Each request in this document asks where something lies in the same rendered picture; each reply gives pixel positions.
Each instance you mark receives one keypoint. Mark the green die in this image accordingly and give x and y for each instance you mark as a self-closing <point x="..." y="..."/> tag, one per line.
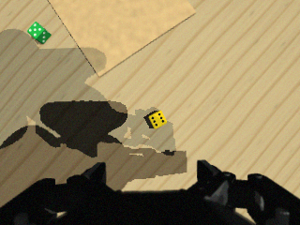
<point x="38" y="32"/>

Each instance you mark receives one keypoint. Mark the yellow die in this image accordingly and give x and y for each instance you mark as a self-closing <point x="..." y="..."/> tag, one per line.
<point x="157" y="119"/>

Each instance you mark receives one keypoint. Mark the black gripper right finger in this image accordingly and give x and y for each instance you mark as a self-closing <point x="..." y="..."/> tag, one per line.
<point x="266" y="202"/>

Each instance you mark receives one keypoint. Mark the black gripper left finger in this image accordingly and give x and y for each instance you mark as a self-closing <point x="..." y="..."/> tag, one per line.
<point x="40" y="203"/>

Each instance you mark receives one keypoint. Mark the tan square mat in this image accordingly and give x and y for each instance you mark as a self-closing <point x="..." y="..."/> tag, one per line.
<point x="110" y="31"/>

